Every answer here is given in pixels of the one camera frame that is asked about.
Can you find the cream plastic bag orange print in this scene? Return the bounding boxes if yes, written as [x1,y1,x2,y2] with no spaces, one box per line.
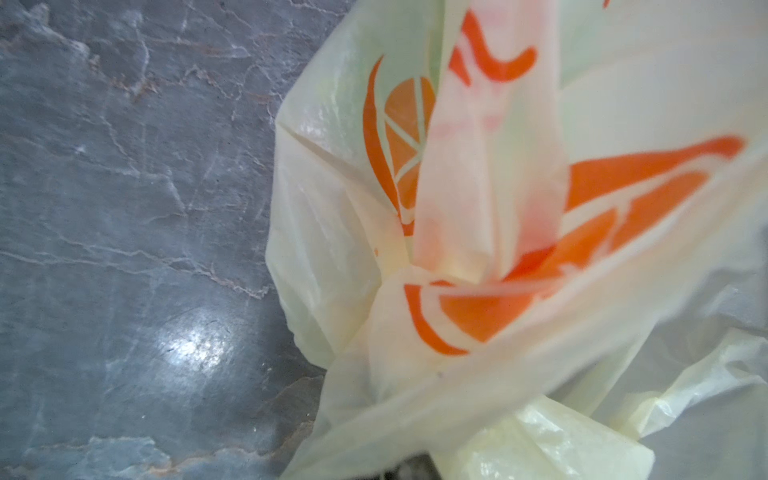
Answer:
[266,1,767,479]

